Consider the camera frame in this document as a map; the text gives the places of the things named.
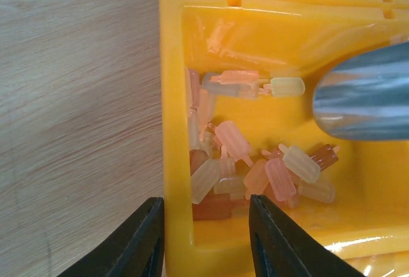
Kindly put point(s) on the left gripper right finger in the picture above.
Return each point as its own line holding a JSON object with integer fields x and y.
{"x": 281, "y": 248}

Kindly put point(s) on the metal scoop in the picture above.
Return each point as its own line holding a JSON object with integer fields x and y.
{"x": 365, "y": 98}

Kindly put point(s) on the yellow bin with popsicle candies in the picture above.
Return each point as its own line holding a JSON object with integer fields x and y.
{"x": 367, "y": 224}

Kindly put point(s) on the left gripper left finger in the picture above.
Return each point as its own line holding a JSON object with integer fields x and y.
{"x": 135, "y": 248}

